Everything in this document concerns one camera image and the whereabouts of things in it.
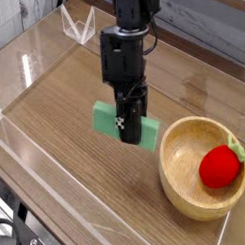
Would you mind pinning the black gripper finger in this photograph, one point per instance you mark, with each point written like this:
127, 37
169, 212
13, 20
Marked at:
129, 110

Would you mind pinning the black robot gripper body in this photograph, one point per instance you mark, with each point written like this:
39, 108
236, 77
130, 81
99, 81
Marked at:
122, 59

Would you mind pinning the green rectangular block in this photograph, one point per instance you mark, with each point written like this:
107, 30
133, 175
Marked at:
104, 122

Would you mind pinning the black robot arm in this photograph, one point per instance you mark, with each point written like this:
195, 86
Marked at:
137, 16

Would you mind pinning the brown wooden bowl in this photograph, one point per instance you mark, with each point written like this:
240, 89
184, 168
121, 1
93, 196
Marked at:
183, 146

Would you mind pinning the black metal table leg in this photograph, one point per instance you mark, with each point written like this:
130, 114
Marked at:
26, 235

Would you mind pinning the clear acrylic corner bracket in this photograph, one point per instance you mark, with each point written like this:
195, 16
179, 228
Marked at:
79, 31

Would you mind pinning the clear acrylic barrier wall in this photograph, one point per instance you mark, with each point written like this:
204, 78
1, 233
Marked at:
70, 210

